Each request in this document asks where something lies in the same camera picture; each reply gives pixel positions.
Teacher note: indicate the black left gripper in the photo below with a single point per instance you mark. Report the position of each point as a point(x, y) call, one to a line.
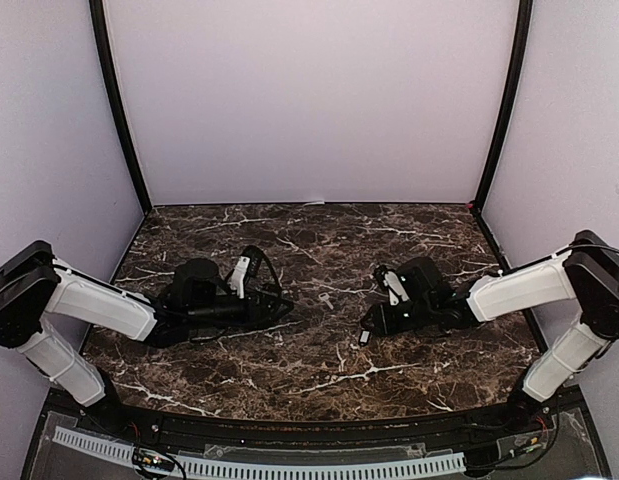
point(256, 318)

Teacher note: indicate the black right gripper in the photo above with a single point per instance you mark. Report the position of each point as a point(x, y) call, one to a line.
point(385, 325)

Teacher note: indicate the silver key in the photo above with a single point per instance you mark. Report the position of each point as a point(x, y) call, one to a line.
point(324, 297)

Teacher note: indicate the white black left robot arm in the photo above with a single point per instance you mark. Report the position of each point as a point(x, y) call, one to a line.
point(35, 284)

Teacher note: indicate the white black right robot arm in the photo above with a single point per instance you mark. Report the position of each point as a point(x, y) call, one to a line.
point(585, 271)

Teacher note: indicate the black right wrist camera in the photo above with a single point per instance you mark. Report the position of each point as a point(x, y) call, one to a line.
point(390, 282)

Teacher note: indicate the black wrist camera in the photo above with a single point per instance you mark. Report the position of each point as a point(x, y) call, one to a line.
point(390, 282)
point(246, 268)

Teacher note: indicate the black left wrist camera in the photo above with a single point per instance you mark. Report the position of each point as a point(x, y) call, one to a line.
point(246, 268)

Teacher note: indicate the black table front rail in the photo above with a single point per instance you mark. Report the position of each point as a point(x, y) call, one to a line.
point(470, 426)

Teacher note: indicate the white slotted cable duct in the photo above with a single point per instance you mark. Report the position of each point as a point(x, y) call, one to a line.
point(227, 462)

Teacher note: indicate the black right frame post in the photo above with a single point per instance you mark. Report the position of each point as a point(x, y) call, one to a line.
point(518, 49)

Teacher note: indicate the black frame post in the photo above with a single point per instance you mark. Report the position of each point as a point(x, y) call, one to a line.
point(115, 100)
point(518, 49)

